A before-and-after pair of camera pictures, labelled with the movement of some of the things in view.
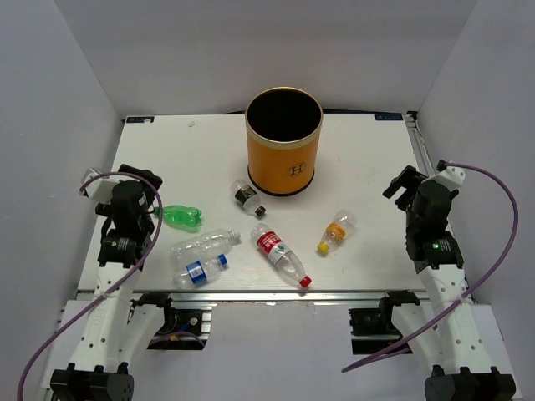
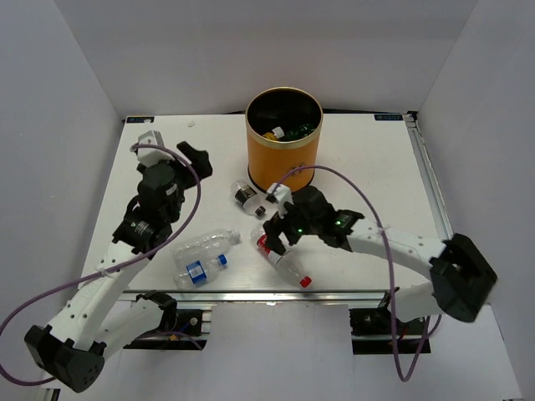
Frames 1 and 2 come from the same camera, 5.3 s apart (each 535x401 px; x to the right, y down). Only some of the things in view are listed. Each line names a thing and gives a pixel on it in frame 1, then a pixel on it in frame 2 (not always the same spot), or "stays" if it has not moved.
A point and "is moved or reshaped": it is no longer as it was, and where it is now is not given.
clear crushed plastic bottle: x=206 y=246 stays
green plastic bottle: x=181 y=217 is moved or reshaped
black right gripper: x=408 y=179 → x=272 y=228
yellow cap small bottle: x=337 y=230 is moved or reshaped
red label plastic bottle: x=279 y=253 stays
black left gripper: x=155 y=179 → x=201 y=158
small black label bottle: x=246 y=195 stays
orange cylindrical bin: x=283 y=128 stays
